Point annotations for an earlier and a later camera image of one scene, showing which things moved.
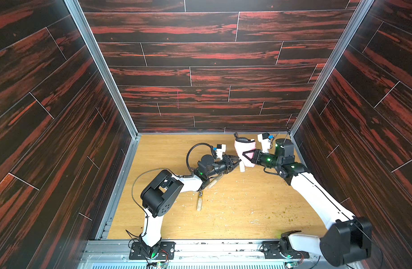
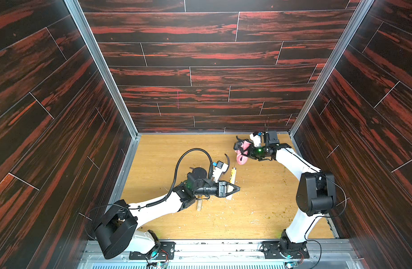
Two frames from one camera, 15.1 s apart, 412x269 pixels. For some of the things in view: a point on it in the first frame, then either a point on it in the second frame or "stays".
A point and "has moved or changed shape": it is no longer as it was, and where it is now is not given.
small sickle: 199,204 stays
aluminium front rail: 116,254 stays
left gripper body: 218,167 to 207,189
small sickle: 242,166 to 233,177
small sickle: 211,184 has moved or changed shape
